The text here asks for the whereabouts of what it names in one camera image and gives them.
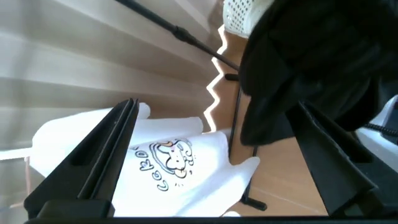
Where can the black garment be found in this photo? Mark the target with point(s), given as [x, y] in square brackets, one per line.
[311, 56]

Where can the white laundry basket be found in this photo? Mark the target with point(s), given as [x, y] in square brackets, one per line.
[239, 15]

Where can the white printed t-shirt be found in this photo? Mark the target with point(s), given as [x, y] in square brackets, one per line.
[202, 174]

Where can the beige curtain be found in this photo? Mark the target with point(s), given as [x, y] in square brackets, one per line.
[93, 62]

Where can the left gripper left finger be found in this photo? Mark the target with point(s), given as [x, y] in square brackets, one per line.
[93, 174]

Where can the black clothes rack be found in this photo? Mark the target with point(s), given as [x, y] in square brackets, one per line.
[183, 34]

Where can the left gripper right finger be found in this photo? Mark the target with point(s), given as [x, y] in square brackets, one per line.
[348, 180]

